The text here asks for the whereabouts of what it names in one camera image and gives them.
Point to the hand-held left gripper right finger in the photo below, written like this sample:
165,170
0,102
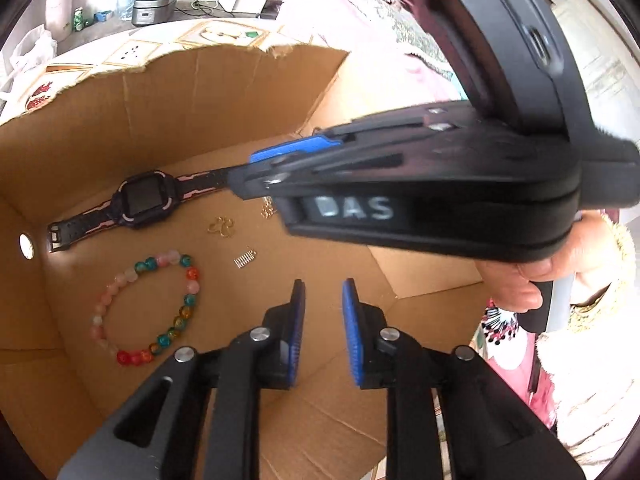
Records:
350,335

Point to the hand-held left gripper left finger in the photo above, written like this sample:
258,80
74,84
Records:
298,330

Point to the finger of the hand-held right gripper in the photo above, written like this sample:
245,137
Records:
255,182
290,149

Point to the small gold earring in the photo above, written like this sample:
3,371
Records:
268,210

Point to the small metal earring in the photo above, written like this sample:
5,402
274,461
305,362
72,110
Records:
245,257

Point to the black and pink smartwatch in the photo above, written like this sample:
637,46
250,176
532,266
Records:
142,200

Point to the brown cardboard box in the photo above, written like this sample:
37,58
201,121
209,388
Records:
150,110

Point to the person's right forearm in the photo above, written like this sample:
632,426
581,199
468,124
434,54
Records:
595,360

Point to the person's right hand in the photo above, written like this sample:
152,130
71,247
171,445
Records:
510,285

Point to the pink floral blanket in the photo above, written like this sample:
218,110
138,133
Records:
350,25

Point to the pink patterned garment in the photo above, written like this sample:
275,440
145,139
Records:
505,360

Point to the grey floral blanket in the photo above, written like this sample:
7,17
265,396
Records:
405,25

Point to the fruit print tablecloth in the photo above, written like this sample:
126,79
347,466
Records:
135,52

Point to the silver rice cooker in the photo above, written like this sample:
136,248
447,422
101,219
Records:
155,7

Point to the small blue container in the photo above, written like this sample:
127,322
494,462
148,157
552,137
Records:
102,15

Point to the green drink can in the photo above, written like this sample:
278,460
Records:
78,19

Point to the white plastic bag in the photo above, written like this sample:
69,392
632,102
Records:
30,52

